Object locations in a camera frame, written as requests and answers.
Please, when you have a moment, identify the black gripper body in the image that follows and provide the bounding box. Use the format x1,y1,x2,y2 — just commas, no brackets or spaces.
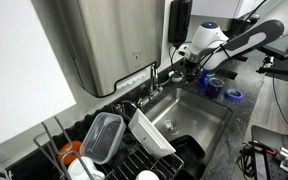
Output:
180,60,199,81

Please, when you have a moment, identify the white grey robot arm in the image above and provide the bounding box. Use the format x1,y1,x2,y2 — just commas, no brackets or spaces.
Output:
181,0,288,79

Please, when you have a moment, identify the white bowl with sponge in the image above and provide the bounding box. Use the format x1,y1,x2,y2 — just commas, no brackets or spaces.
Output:
169,71,183,83

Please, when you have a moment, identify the dark blue soap bottle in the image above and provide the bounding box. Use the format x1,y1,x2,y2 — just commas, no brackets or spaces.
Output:
206,78,225,98

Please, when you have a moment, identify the chrome gooseneck faucet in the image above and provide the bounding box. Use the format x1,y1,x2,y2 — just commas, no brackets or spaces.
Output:
149,64,159,97

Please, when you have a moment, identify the stainless steel sink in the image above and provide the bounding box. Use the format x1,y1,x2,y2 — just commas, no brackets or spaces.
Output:
145,88,233,163

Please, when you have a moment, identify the blue tape roll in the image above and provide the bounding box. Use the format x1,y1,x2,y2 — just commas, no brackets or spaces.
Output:
224,88,245,102

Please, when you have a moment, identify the black soap dispenser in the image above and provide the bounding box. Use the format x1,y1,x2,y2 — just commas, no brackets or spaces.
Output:
168,0,193,44

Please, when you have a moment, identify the white upper cabinet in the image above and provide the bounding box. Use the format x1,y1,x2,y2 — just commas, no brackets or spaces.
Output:
191,0,263,18

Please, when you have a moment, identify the white square plate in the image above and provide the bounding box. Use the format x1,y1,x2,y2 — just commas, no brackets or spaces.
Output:
128,109,176,159

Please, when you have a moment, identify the black plastic tray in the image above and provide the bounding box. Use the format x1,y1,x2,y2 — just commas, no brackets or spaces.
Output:
171,135,205,180

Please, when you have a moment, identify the steel paper towel dispenser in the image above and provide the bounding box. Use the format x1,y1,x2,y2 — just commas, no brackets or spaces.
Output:
54,0,165,98

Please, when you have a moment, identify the clear plastic container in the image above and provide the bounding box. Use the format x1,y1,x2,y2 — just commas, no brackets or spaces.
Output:
79,112,126,165

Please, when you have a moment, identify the black dish rack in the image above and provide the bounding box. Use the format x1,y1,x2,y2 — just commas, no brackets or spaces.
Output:
38,110,184,180

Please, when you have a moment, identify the white round cup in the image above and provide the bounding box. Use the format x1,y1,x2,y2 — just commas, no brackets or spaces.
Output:
135,170,159,180

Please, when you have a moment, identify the black equipment table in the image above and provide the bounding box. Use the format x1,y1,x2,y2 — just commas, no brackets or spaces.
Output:
237,124,288,180

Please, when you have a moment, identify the orange cup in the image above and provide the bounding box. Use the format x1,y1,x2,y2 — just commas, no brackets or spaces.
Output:
57,140,82,165

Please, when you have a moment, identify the white mug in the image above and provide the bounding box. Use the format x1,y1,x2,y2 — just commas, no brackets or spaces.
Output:
68,156,105,180

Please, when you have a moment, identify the chrome left tap handle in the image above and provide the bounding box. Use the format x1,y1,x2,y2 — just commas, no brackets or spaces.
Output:
137,98,149,107

